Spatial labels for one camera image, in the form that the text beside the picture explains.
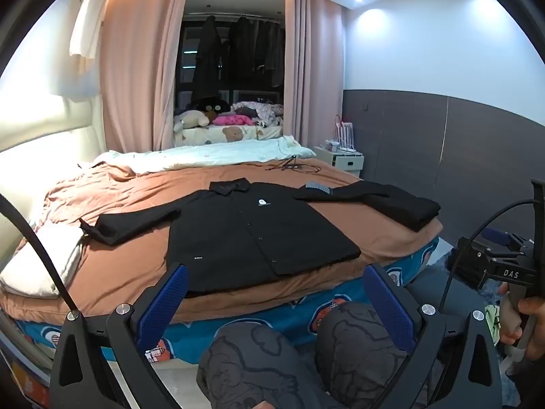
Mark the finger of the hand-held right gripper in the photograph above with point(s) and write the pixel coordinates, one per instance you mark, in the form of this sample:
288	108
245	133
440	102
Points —
477	264

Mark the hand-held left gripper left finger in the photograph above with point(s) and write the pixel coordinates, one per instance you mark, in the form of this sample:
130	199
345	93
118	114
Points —
164	302

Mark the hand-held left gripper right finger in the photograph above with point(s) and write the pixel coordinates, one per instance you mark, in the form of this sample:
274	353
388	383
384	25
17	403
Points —
389	306

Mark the black clothes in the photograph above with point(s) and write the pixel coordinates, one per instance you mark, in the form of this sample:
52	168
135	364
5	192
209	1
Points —
396	204

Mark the black button jacket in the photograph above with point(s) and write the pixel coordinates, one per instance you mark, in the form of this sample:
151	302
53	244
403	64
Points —
255	238

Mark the dark hanging clothes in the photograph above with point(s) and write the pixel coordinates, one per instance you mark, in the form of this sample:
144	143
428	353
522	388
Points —
255	51

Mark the person's right hand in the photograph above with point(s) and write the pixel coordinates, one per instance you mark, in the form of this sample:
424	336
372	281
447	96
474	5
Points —
534	323

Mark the blue fluffy rug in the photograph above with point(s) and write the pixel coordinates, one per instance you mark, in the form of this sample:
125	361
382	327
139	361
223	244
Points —
443	260

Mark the dark grey stool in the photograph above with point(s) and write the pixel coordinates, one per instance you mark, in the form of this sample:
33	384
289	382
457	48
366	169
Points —
430	289

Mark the light green cloth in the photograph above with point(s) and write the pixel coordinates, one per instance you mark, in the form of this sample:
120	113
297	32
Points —
493	319

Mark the brown blanket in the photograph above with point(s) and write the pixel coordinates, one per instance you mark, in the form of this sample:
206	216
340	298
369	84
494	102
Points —
140	196

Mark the person's patterned grey pants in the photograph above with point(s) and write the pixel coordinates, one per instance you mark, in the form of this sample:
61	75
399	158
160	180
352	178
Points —
255	362

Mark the blue printed bed sheet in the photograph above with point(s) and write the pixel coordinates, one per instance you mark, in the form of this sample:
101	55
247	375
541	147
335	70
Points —
276	315

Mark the white pillow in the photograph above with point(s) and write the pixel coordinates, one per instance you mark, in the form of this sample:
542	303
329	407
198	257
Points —
38	260

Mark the white bedside cabinet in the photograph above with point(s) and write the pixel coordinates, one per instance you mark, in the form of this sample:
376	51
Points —
349	164

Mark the orange box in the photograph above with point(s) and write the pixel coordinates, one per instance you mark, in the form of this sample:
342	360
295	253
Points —
30	379

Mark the pale green quilt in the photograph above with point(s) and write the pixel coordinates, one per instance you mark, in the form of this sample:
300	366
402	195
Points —
213	153

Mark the white power strip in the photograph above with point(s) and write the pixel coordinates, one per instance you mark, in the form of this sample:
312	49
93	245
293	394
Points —
351	151

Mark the striped tote bag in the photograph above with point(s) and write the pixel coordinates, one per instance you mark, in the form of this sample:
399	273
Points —
345	134

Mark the beige plush toy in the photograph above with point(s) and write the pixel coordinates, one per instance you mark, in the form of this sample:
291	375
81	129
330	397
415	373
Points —
191	118

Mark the bear print cushion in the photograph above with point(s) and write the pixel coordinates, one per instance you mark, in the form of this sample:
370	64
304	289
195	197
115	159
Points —
247	132

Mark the pink cloth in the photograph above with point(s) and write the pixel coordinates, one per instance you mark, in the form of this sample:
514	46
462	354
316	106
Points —
232	119

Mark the cream padded headboard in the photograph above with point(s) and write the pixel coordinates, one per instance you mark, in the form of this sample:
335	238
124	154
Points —
38	145

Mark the black plush toy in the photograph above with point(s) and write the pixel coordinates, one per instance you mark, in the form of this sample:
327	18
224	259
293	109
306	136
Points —
210	104

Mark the pink curtain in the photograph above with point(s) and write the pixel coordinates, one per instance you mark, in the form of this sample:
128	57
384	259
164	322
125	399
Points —
315	72
136	72

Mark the dark hanging coat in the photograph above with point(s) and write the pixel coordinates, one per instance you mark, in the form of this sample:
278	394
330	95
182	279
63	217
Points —
208	59

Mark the white hanging cloth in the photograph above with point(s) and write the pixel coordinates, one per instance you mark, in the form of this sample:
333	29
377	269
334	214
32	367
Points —
87	25

